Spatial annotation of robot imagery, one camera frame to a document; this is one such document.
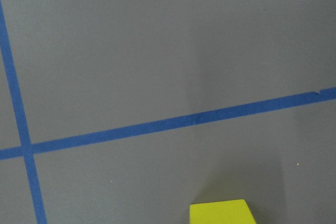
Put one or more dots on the yellow wooden block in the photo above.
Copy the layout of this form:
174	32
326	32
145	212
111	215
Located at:
227	212

